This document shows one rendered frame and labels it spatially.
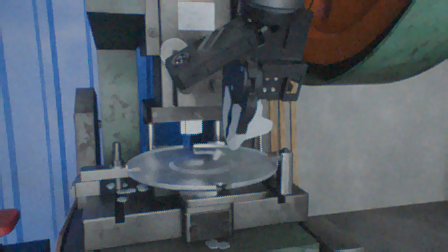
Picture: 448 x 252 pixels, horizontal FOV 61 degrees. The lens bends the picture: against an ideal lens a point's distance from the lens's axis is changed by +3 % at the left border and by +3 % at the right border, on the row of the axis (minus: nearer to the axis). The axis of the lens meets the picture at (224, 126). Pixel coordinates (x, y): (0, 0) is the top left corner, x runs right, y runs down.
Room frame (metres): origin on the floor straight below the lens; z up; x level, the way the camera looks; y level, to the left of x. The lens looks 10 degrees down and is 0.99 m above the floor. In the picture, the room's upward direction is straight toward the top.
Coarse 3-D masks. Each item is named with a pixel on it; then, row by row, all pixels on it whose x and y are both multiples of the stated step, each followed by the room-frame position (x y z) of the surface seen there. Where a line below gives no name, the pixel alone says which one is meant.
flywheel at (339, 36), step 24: (336, 0) 0.93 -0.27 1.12; (360, 0) 0.84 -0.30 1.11; (384, 0) 0.72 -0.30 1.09; (408, 0) 0.67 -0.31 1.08; (312, 24) 1.03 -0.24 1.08; (336, 24) 0.92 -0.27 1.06; (360, 24) 0.78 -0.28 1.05; (384, 24) 0.71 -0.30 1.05; (312, 48) 0.96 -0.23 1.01; (336, 48) 0.86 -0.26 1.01; (360, 48) 0.78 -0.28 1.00
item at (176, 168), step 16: (208, 144) 0.84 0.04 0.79; (144, 160) 0.72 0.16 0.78; (160, 160) 0.72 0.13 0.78; (176, 160) 0.70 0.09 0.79; (192, 160) 0.70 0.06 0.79; (208, 160) 0.70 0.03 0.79; (224, 160) 0.70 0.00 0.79; (240, 160) 0.72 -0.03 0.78; (256, 160) 0.72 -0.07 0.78; (272, 160) 0.72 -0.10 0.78; (144, 176) 0.62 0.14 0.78; (160, 176) 0.62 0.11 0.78; (176, 176) 0.62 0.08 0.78; (192, 176) 0.62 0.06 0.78; (208, 176) 0.62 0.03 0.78; (224, 176) 0.62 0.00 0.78; (240, 176) 0.62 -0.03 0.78; (256, 176) 0.62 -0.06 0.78
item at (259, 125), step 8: (232, 112) 0.49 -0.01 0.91; (256, 112) 0.48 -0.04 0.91; (232, 120) 0.49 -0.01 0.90; (256, 120) 0.49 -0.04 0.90; (264, 120) 0.50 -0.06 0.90; (232, 128) 0.49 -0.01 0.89; (248, 128) 0.49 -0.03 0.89; (256, 128) 0.50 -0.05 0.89; (264, 128) 0.50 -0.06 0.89; (232, 136) 0.49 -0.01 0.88; (240, 136) 0.48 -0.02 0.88; (248, 136) 0.50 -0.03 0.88; (232, 144) 0.50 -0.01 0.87
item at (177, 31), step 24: (168, 0) 0.72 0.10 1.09; (192, 0) 0.73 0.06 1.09; (216, 0) 0.75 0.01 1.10; (168, 24) 0.72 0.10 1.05; (192, 24) 0.73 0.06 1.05; (216, 24) 0.75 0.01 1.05; (168, 48) 0.71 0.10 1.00; (216, 72) 0.72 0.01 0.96; (168, 96) 0.72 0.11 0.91; (192, 96) 0.70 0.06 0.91; (216, 96) 0.72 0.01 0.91
